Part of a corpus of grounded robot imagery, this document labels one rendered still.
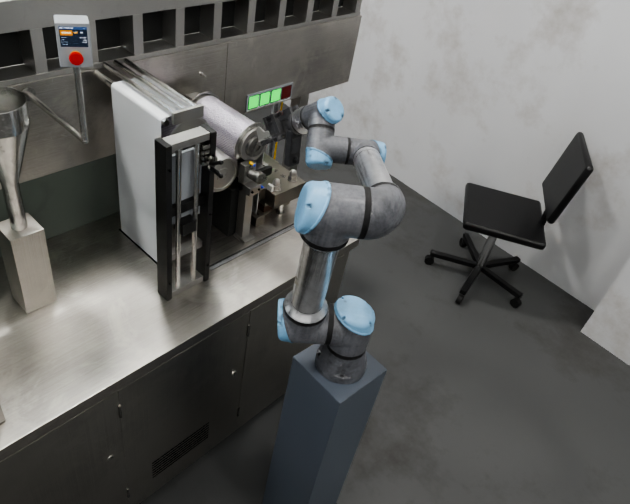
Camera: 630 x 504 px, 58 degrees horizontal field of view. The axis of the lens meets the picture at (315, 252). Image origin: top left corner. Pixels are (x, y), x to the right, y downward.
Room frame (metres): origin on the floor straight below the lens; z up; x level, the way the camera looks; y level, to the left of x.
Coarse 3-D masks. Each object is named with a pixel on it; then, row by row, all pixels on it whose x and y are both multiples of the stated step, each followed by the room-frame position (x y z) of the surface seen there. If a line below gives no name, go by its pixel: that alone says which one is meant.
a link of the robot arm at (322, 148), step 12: (312, 132) 1.40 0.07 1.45; (324, 132) 1.40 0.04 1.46; (312, 144) 1.38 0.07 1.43; (324, 144) 1.38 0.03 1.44; (336, 144) 1.39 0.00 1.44; (312, 156) 1.35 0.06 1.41; (324, 156) 1.35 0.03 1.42; (336, 156) 1.37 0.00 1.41; (312, 168) 1.37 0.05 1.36; (324, 168) 1.37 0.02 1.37
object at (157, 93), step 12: (120, 72) 1.52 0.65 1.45; (132, 72) 1.53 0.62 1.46; (144, 72) 1.55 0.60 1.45; (132, 84) 1.47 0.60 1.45; (144, 84) 1.49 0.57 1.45; (156, 84) 1.53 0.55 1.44; (144, 96) 1.44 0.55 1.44; (156, 96) 1.45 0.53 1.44; (168, 96) 1.43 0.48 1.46; (180, 96) 1.45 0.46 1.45; (168, 108) 1.37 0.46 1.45; (180, 108) 1.39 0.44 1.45; (192, 108) 1.39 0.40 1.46; (180, 120) 1.36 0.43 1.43
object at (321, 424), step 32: (288, 384) 1.08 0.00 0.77; (320, 384) 1.01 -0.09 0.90; (352, 384) 1.03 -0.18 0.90; (288, 416) 1.07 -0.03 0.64; (320, 416) 0.99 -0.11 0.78; (352, 416) 1.03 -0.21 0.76; (288, 448) 1.05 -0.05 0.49; (320, 448) 0.97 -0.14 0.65; (352, 448) 1.09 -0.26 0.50; (288, 480) 1.03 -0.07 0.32; (320, 480) 0.98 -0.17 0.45
